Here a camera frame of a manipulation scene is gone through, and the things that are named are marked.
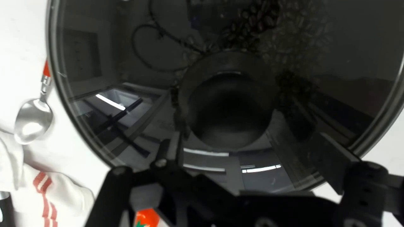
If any red handled metal spoon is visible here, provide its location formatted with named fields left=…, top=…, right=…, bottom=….
left=14, top=62, right=53, bottom=146

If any glass pot lid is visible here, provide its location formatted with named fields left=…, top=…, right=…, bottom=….
left=47, top=0, right=404, bottom=194

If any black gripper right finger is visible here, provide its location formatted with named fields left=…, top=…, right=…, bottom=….
left=308, top=134, right=404, bottom=227

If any small orange tomato toy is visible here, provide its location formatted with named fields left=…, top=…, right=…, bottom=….
left=135, top=210, right=159, bottom=227

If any white red striped cloth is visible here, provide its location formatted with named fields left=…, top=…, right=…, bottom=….
left=0, top=132, right=95, bottom=227

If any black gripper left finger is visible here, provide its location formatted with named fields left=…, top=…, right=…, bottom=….
left=85, top=141, right=186, bottom=227

